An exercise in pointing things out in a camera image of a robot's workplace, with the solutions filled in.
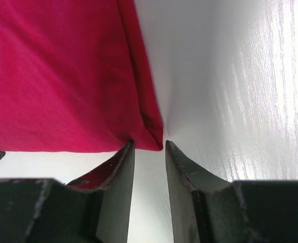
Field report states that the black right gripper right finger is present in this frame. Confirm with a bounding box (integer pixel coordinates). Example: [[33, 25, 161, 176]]
[[165, 141, 298, 242]]

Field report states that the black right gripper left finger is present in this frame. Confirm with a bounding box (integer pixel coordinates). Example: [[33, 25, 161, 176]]
[[0, 141, 135, 242]]

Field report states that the red t shirt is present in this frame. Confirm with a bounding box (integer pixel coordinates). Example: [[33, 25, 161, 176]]
[[0, 1, 163, 152]]

